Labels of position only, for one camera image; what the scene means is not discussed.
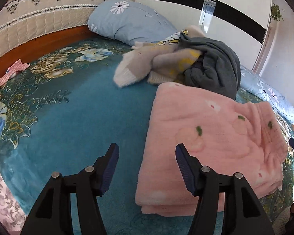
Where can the pink fleece garment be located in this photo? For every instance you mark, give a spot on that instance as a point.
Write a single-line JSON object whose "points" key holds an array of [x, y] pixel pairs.
{"points": [[221, 133]]}

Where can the pink striped small cloth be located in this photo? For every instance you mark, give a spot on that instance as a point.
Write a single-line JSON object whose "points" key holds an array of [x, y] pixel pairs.
{"points": [[16, 67]]}

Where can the teal floral blanket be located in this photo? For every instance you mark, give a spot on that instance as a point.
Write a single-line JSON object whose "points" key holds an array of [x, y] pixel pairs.
{"points": [[72, 145]]}

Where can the white black wardrobe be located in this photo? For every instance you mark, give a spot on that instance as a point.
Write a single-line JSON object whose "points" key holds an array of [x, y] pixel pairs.
{"points": [[240, 24]]}

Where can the green plant on wardrobe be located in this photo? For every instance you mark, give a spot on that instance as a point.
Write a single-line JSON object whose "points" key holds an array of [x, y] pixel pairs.
{"points": [[275, 13]]}

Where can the wooden bed frame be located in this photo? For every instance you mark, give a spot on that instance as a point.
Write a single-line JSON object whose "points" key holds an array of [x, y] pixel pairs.
{"points": [[36, 48]]}

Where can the light blue floral quilt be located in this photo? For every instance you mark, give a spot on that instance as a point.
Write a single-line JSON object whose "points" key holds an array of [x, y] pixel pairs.
{"points": [[256, 85]]}

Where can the beige quilted headboard cover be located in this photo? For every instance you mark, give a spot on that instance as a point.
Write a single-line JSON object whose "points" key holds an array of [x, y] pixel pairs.
{"points": [[25, 20]]}

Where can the beige knit sweater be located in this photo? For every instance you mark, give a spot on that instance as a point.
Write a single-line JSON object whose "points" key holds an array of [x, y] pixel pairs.
{"points": [[159, 62]]}

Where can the dark grey hoodie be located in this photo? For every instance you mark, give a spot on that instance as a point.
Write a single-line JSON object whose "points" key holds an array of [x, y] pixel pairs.
{"points": [[217, 69]]}

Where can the blue floral pillow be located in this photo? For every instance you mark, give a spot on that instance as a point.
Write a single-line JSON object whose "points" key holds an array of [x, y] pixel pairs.
{"points": [[129, 22]]}

